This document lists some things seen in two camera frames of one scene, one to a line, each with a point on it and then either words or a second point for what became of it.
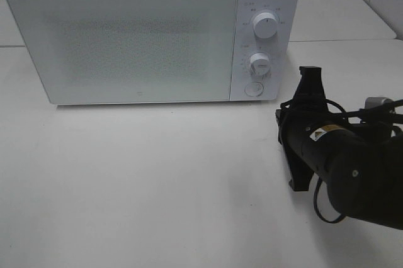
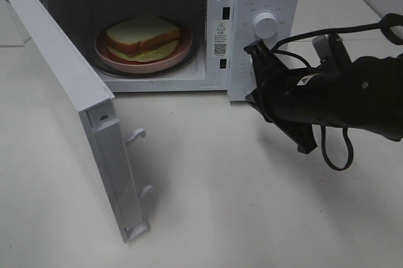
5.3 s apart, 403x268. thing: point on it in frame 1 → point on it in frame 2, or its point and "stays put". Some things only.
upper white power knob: [265, 25] stays put
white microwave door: [129, 43] → [61, 148]
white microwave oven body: [160, 34] stays put
